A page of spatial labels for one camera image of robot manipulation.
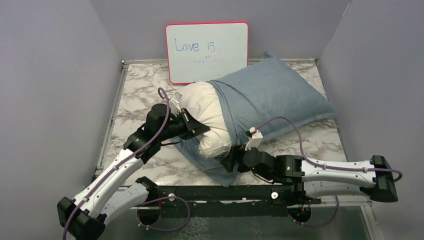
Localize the white pillow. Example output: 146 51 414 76
174 81 233 159

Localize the blue pillowcase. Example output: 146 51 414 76
176 51 336 187

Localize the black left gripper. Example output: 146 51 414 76
158 107 210 142

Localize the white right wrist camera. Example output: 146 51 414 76
244 127 263 151

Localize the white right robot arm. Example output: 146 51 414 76
219 146 399 204

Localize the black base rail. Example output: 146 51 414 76
136 184 322 219

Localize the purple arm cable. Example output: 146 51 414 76
62 87 192 240
255 115 404 229

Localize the red framed whiteboard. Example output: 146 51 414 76
165 21 249 85

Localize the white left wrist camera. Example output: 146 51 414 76
169 92 184 115

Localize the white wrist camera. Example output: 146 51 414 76
169 92 184 115
244 127 263 151

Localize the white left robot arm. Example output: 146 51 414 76
57 103 210 240

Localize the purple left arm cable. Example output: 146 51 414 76
62 87 192 240

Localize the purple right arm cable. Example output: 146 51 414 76
255 115 404 229

